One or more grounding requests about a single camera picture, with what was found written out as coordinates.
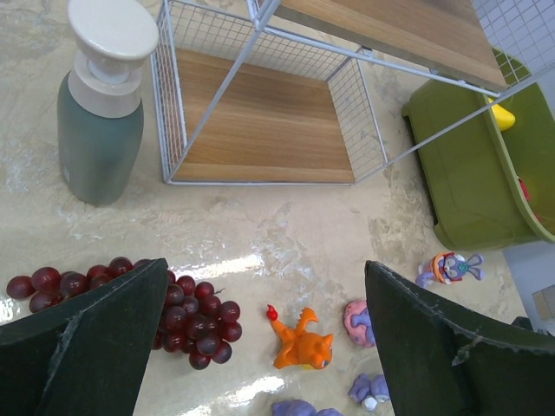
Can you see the green plastic bin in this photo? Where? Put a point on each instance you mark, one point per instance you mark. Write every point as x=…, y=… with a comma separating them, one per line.
x=471, y=167

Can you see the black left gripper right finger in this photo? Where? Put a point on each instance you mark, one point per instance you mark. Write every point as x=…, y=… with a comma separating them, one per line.
x=441, y=358

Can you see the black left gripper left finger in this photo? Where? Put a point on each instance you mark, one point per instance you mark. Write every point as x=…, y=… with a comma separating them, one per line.
x=86, y=355

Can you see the red fruit toy in bin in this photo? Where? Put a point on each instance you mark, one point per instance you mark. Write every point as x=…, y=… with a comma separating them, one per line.
x=528, y=198

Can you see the red grape bunch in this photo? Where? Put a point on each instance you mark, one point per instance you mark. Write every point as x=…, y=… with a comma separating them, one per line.
x=193, y=319

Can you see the green soap dispenser bottle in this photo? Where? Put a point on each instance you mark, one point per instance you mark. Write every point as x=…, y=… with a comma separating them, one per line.
x=100, y=115

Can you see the white wire wooden shelf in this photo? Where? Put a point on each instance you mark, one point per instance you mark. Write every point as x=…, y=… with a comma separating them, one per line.
x=281, y=93

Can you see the yellow mango toy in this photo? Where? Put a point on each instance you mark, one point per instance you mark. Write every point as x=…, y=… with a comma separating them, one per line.
x=504, y=119

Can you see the orange dragon toy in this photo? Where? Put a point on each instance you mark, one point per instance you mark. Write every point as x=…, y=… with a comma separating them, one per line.
x=300, y=347

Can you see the purple bunny blue bow toy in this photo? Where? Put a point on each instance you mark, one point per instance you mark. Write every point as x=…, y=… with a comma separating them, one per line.
x=300, y=408

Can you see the small purple bunny toy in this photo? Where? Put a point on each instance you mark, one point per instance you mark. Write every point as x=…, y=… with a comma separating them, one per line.
x=370, y=392

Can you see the purple bunny in orange cup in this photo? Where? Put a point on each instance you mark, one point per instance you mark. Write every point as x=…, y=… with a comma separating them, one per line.
x=449, y=267

